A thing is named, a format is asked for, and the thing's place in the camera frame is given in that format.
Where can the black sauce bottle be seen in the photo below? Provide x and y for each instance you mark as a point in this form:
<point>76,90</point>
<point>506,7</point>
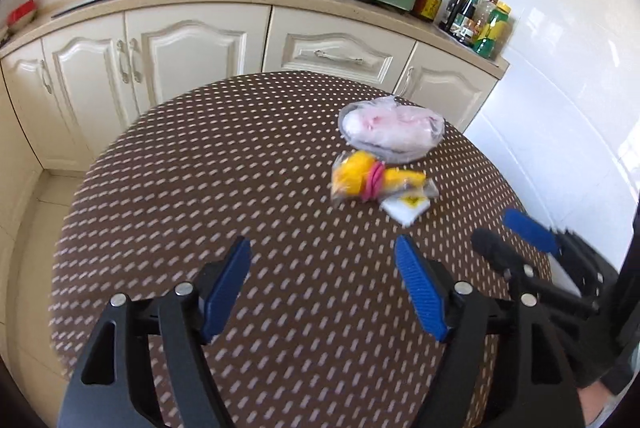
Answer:
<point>460,10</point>

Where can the person's right hand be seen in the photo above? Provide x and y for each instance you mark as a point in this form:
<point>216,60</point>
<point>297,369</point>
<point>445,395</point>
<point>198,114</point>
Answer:
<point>600,358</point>

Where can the brown polka-dot tablecloth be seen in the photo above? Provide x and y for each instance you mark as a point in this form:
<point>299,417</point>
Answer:
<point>250,183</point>

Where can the white paper packet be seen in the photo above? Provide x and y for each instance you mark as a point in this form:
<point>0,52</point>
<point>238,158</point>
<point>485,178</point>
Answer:
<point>405,210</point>

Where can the green bottle yellow cap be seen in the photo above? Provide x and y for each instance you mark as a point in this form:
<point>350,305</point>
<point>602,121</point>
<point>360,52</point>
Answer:
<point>494,32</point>

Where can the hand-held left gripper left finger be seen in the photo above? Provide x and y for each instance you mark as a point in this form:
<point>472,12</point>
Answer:
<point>227,288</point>

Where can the clear plastic bag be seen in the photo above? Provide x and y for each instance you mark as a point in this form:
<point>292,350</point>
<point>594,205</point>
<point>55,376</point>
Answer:
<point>390,127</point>

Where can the cream cabinet door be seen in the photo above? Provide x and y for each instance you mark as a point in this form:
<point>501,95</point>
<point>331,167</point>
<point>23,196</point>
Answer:
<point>20,107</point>
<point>440,87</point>
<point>195,52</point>
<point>85,77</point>

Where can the clear oil bottle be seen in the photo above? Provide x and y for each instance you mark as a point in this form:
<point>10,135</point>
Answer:
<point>487,15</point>

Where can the person's right forearm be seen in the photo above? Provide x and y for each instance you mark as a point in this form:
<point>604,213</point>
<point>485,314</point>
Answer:
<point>600,405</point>

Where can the cream cabinet drawer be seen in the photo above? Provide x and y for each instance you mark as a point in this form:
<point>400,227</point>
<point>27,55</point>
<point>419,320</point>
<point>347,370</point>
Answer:
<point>335,52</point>

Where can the yellow toy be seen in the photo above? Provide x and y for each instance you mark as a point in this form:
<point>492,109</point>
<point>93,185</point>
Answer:
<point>357,175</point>

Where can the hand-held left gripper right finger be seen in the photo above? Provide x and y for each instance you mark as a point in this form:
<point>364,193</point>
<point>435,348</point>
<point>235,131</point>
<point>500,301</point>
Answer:
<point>422,293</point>

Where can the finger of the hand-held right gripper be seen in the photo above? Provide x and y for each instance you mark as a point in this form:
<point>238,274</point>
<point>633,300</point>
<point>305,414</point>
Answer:
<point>495,253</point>
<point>530,232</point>

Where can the red bowl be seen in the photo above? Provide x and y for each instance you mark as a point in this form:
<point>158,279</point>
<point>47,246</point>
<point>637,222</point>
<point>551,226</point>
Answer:
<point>22,13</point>

